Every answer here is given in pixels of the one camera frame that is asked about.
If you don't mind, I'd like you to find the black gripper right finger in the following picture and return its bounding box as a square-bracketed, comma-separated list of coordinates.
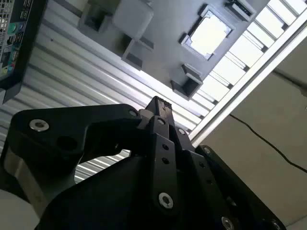
[165, 100, 286, 230]

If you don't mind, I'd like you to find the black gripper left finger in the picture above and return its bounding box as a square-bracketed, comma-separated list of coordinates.
[0, 95, 180, 217]

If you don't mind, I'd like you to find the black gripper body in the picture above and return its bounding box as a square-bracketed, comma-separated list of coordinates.
[35, 155, 219, 230]

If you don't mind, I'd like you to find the silver CPU plate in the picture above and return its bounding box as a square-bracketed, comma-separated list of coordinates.
[189, 16, 233, 60]

